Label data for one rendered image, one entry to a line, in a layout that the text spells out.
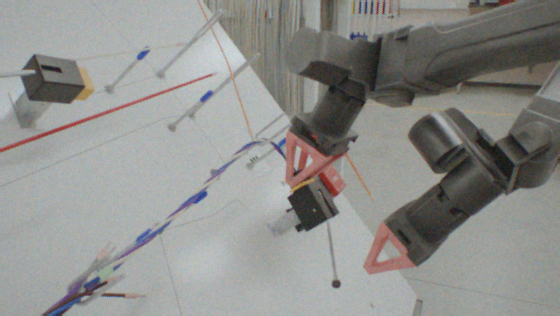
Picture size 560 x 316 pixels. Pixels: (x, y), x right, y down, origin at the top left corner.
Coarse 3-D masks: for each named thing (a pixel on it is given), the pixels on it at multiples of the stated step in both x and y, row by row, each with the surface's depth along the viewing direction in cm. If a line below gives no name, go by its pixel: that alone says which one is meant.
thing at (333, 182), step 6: (330, 168) 90; (318, 174) 88; (324, 174) 87; (330, 174) 89; (336, 174) 90; (324, 180) 87; (330, 180) 87; (336, 180) 89; (342, 180) 91; (330, 186) 87; (336, 186) 88; (342, 186) 90; (330, 192) 89; (336, 192) 87
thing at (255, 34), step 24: (216, 0) 174; (240, 0) 129; (264, 0) 127; (288, 0) 124; (312, 0) 125; (336, 0) 160; (240, 24) 132; (264, 24) 167; (288, 24) 126; (312, 24) 127; (336, 24) 161; (240, 48) 134; (264, 48) 134; (264, 72) 136; (288, 72) 129; (288, 96) 132; (312, 96) 133; (336, 168) 171
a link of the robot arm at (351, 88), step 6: (336, 84) 64; (342, 84) 64; (348, 84) 64; (354, 84) 63; (360, 84) 63; (348, 90) 64; (354, 90) 64; (360, 90) 64; (348, 96) 65; (354, 96) 64; (360, 96) 64
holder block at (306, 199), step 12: (300, 192) 69; (312, 192) 69; (324, 192) 71; (300, 204) 70; (312, 204) 69; (324, 204) 69; (300, 216) 70; (312, 216) 69; (324, 216) 68; (312, 228) 69
